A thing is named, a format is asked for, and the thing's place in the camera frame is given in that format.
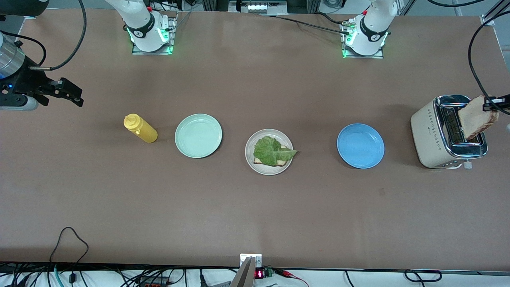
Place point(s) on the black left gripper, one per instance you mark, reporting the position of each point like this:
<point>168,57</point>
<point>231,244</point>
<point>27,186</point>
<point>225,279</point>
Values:
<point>498,103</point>

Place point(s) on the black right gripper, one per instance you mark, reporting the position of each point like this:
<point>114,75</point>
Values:
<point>27,81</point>

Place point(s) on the toasted bread slice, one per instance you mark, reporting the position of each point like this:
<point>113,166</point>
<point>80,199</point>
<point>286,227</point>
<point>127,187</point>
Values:
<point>257,161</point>
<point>476,119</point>

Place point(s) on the yellow mustard squeeze bottle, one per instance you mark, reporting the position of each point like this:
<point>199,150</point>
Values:
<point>145,133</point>

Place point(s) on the green lettuce leaf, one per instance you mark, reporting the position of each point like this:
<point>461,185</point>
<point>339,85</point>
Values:
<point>271,151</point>

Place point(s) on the light green plate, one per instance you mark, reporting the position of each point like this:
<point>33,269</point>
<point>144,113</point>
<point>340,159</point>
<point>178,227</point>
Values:
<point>198,135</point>

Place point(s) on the blue plate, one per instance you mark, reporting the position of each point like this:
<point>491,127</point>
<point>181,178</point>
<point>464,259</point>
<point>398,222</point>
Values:
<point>360,145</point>

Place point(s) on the beige plate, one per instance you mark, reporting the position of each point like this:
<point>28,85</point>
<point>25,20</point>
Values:
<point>269,170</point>

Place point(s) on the beige and chrome toaster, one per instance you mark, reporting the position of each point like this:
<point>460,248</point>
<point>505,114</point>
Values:
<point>428,135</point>

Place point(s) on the white power strip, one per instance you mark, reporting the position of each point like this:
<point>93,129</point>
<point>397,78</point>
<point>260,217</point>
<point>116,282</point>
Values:
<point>261,7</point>

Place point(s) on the grey metal beam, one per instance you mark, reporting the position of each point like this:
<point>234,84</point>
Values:
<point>245,277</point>

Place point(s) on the red LED display module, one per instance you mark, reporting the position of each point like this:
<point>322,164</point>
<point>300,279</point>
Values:
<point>259,274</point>

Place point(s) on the red clip lead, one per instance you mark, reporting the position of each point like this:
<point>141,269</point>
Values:
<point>287,273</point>

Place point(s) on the aluminium corner bracket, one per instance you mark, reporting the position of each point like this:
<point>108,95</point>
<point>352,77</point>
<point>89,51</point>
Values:
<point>488,20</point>

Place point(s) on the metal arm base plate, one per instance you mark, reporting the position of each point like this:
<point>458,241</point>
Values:
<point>362,56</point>
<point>173,36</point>

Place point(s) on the white metal bracket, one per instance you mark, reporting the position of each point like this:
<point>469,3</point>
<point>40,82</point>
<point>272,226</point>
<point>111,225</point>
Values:
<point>257,259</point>

